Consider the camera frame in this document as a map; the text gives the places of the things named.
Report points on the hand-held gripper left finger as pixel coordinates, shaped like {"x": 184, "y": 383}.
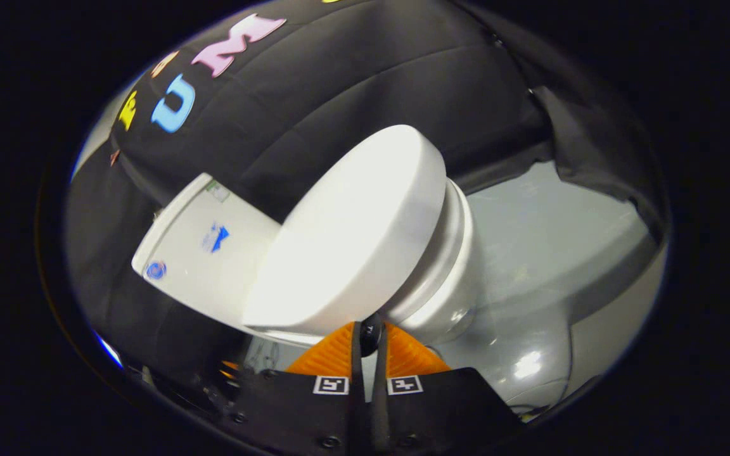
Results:
{"x": 314, "y": 418}

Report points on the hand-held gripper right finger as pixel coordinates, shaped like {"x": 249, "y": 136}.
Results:
{"x": 428, "y": 411}

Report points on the white toilet lid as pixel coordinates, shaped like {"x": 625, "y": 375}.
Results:
{"x": 352, "y": 234}

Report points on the white toilet seat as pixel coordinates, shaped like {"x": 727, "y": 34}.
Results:
{"x": 452, "y": 234}

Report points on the white ceramic toilet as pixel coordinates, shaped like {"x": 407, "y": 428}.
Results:
{"x": 194, "y": 240}

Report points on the black backdrop cloth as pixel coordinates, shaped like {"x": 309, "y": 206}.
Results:
{"x": 339, "y": 82}

